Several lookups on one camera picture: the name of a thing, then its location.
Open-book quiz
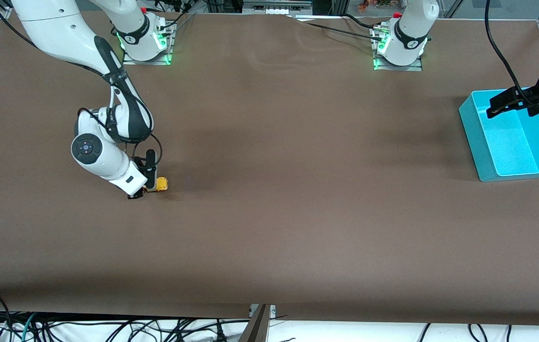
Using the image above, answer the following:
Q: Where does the yellow beetle toy car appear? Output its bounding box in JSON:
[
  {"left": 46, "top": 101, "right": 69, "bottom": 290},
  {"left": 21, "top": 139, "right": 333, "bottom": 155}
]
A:
[{"left": 142, "top": 177, "right": 169, "bottom": 193}]

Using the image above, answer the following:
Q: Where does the teal plastic storage bin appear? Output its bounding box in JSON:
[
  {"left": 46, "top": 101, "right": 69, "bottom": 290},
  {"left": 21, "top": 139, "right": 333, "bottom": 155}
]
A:
[{"left": 458, "top": 89, "right": 539, "bottom": 182}]

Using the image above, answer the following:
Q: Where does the brown table cover sheet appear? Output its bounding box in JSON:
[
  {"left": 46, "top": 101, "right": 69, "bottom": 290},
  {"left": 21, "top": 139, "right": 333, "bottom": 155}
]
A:
[{"left": 0, "top": 9, "right": 539, "bottom": 326}]

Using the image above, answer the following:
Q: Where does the orange patterned object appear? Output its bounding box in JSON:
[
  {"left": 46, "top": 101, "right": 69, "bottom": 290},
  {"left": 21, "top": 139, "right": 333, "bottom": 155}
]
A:
[{"left": 357, "top": 0, "right": 393, "bottom": 11}]

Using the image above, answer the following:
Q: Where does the dark metal bar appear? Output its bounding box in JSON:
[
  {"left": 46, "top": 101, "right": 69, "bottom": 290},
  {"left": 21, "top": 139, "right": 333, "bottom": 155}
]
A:
[{"left": 238, "top": 304, "right": 271, "bottom": 342}]

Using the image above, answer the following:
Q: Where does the grey equipment box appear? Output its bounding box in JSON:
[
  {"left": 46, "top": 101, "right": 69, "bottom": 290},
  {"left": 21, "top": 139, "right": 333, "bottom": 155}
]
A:
[{"left": 242, "top": 0, "right": 313, "bottom": 15}]

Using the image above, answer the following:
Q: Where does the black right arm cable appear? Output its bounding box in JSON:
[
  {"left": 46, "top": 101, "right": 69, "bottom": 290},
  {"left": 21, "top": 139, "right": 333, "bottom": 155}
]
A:
[{"left": 0, "top": 0, "right": 163, "bottom": 172}]

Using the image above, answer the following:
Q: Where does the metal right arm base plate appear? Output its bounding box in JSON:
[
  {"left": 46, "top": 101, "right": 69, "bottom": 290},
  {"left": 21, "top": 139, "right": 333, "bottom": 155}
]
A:
[{"left": 122, "top": 21, "right": 173, "bottom": 66}]

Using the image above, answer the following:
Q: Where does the black right base cable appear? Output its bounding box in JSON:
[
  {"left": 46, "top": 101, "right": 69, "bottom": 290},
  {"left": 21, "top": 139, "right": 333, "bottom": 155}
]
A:
[{"left": 155, "top": 0, "right": 195, "bottom": 36}]

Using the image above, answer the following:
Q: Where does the short black base cable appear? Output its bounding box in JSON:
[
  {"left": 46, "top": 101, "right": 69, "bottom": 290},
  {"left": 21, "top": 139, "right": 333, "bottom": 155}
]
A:
[{"left": 343, "top": 13, "right": 384, "bottom": 31}]

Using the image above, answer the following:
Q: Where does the teal cable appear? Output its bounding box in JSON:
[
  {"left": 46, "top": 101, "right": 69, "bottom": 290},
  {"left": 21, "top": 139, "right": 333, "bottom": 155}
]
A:
[{"left": 21, "top": 313, "right": 38, "bottom": 342}]

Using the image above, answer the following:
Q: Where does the grey metal bracket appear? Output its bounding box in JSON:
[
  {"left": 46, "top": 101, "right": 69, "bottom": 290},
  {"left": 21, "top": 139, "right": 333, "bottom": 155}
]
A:
[{"left": 249, "top": 304, "right": 277, "bottom": 318}]

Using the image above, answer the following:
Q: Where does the long black base cable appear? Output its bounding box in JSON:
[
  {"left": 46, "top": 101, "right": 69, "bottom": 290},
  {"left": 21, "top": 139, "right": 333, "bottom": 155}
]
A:
[{"left": 288, "top": 17, "right": 386, "bottom": 42}]

